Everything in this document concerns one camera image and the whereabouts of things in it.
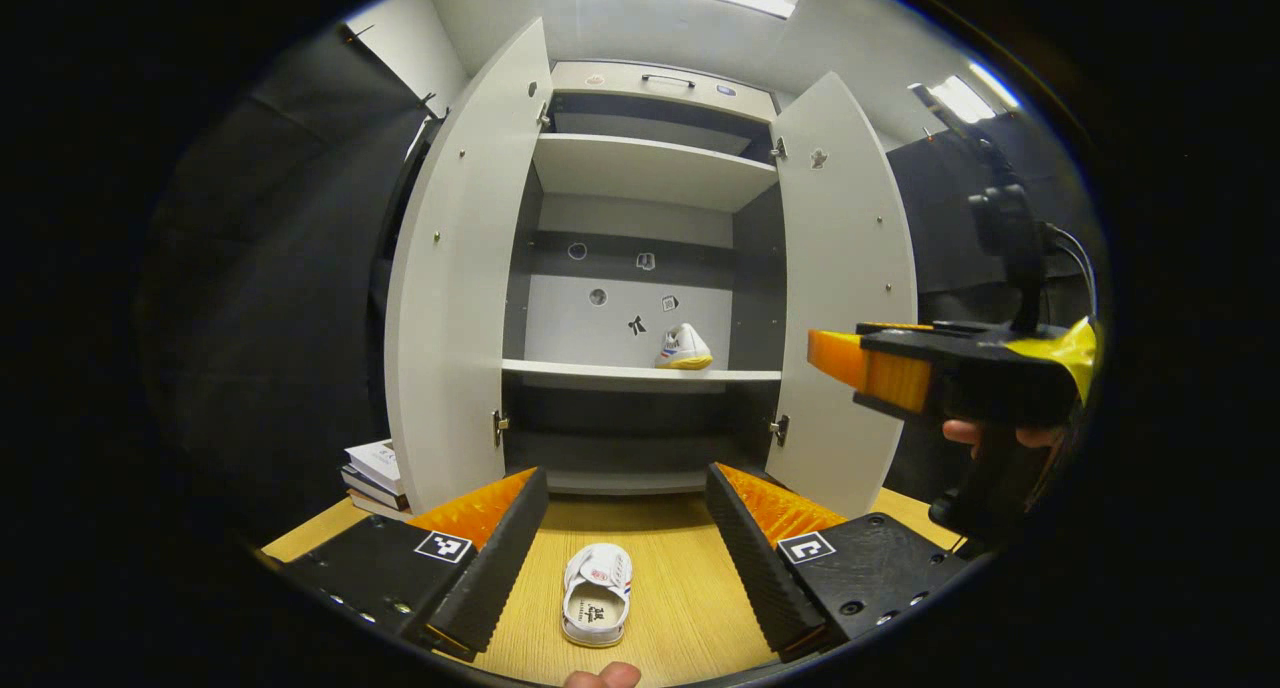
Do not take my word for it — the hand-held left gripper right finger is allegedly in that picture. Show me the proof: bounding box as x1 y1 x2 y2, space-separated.
704 462 973 665

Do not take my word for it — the black cable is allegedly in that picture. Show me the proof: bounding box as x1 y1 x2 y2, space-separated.
1045 225 1099 320

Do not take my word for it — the brown book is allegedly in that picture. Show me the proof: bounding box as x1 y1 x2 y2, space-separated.
348 490 413 522

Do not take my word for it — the small ceiling light panel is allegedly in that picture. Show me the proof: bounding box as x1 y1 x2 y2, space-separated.
925 63 1021 125

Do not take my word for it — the grey cabinet door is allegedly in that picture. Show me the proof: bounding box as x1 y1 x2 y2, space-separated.
385 18 554 517
765 71 919 519

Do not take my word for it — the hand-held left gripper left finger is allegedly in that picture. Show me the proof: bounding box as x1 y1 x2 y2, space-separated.
280 465 551 664

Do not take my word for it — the dark book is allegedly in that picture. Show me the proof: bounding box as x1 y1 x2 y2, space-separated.
340 466 409 509

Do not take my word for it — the white canvas shoe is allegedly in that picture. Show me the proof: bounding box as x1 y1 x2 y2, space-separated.
560 542 634 650
655 323 715 372

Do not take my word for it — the black backdrop cloth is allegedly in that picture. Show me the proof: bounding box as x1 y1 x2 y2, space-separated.
140 23 1101 549

